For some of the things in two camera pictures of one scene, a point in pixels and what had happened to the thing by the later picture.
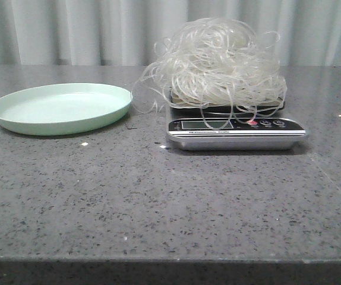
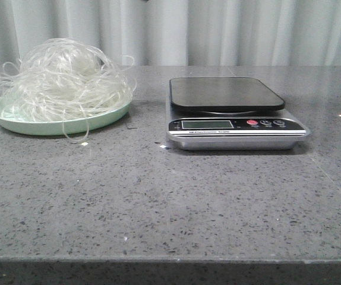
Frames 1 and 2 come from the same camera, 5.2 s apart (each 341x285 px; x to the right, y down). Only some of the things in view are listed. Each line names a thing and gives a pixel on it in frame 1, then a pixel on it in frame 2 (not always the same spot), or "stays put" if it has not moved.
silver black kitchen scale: (225, 127) stays put
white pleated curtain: (126, 32) stays put
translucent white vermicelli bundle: (224, 69) → (63, 81)
